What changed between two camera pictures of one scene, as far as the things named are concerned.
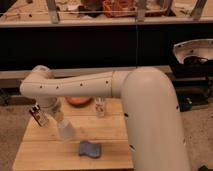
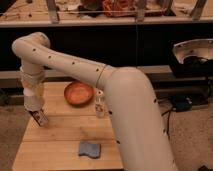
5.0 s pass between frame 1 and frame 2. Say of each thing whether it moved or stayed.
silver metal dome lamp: stayed
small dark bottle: stayed
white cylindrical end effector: moved
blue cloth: stayed
